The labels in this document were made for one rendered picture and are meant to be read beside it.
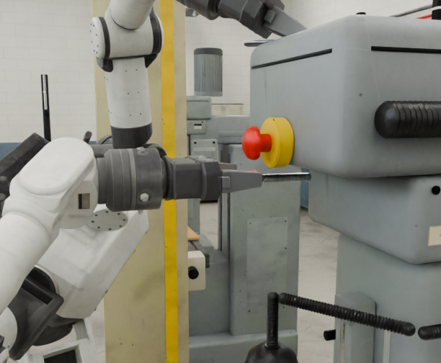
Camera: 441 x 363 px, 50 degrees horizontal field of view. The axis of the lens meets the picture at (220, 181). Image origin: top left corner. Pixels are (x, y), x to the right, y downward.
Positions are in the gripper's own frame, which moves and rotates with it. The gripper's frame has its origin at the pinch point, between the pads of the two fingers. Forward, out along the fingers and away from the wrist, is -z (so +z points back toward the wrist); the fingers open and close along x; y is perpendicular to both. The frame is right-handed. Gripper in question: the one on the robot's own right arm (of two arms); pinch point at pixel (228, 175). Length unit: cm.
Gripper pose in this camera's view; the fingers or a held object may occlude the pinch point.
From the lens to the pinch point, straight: 72.2
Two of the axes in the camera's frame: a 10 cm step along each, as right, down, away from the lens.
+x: -3.1, -1.5, 9.4
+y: 0.0, 9.9, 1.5
